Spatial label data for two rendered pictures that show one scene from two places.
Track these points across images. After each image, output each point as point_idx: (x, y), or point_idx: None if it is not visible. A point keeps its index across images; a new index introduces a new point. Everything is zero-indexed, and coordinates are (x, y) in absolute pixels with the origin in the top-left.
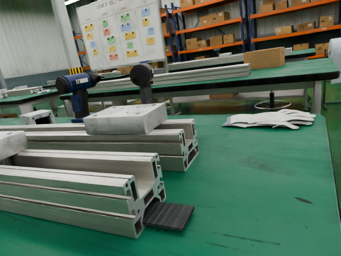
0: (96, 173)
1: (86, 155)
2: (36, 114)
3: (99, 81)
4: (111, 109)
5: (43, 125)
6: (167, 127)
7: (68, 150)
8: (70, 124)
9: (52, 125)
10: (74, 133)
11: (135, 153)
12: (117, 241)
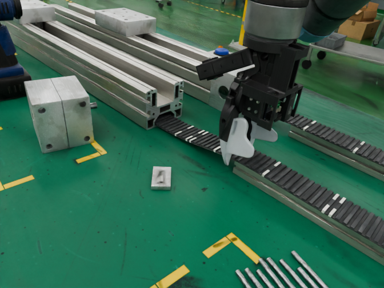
0: (77, 6)
1: (72, 11)
2: (59, 78)
3: None
4: (25, 6)
5: (70, 47)
6: None
7: (77, 15)
8: (50, 35)
9: (63, 43)
10: (61, 24)
11: (55, 6)
12: None
